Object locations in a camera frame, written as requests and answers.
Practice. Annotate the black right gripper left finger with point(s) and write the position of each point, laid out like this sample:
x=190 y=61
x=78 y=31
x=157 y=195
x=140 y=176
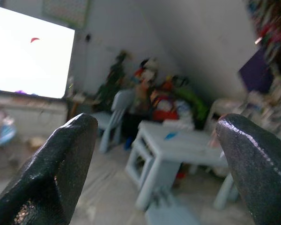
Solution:
x=51 y=178

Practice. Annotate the white plastic chair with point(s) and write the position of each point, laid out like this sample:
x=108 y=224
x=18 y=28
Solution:
x=219 y=107

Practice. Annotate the colourful shelf clutter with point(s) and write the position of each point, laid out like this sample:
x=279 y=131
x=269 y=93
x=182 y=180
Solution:
x=271 y=30

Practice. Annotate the small green tree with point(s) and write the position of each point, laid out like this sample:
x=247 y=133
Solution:
x=113 y=77

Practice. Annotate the light blue plastic chair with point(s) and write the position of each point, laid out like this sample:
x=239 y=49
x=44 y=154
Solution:
x=118 y=105

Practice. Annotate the light blue baby bouncer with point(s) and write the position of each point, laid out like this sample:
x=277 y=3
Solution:
x=2 y=131

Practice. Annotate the white low cabinet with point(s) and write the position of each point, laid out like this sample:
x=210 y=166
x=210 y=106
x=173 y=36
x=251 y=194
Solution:
x=28 y=114

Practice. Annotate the small white table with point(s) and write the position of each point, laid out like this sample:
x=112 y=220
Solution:
x=178 y=150

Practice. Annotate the blue paper scrap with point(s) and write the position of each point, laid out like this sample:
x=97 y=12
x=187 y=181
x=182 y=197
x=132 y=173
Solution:
x=170 y=136

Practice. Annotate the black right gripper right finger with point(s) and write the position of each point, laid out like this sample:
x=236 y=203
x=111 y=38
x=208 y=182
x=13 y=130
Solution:
x=260 y=168

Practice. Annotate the bright white television screen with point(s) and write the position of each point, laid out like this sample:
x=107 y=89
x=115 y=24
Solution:
x=25 y=61

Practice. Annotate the green framed wall poster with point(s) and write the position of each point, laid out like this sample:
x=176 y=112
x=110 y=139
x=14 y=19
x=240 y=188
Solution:
x=65 y=10

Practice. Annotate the purple board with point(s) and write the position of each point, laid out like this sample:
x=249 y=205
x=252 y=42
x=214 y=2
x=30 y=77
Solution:
x=256 y=72

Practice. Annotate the colourful toy pile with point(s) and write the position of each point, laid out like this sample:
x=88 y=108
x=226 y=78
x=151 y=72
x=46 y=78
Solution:
x=164 y=103

